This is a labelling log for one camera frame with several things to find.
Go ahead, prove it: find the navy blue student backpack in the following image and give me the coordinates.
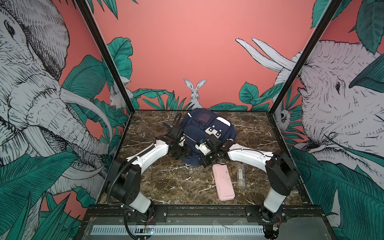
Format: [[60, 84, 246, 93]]
[[163, 108, 237, 166]]

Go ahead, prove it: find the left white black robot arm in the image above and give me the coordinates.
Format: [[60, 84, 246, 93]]
[[103, 126, 185, 222]]

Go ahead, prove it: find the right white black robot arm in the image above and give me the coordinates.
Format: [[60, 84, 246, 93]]
[[196, 135, 300, 223]]

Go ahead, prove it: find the clear plastic small case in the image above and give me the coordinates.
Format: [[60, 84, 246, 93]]
[[237, 164, 246, 189]]

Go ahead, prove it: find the pink pencil case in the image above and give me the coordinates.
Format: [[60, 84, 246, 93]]
[[212, 164, 235, 202]]

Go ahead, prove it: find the black front mounting rail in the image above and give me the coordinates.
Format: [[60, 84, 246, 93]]
[[85, 203, 323, 224]]

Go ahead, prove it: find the white perforated cable duct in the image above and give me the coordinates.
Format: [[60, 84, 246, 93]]
[[90, 225, 264, 236]]

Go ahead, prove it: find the left black frame post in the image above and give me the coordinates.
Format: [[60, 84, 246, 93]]
[[75, 0, 135, 114]]

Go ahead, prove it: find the black frame post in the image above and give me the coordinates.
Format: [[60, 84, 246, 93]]
[[269, 0, 342, 115], [75, 0, 135, 114]]

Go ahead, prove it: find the right black frame post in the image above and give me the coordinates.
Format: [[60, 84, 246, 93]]
[[269, 0, 342, 115]]

